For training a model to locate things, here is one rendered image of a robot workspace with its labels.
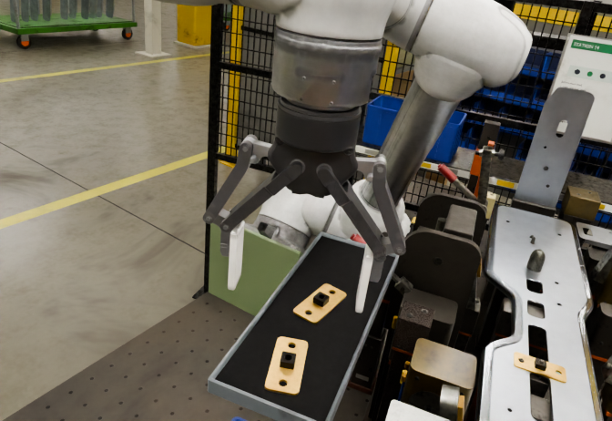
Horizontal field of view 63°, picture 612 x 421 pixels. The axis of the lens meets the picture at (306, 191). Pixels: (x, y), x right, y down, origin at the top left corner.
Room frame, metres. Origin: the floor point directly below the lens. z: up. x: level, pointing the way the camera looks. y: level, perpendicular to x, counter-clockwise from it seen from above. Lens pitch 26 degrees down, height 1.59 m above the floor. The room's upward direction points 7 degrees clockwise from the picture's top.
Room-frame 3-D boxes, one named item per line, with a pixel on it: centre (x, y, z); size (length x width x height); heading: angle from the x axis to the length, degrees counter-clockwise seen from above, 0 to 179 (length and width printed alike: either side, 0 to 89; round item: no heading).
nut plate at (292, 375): (0.44, 0.00, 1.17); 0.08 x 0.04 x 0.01; 175
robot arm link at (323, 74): (0.44, 0.00, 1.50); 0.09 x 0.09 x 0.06
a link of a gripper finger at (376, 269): (0.43, -0.09, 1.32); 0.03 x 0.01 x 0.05; 85
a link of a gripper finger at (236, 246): (0.44, 0.06, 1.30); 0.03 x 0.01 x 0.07; 175
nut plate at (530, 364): (0.67, -0.43, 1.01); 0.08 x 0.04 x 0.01; 72
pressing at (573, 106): (1.36, -0.67, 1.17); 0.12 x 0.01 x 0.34; 72
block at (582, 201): (1.33, -0.79, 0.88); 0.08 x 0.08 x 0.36; 72
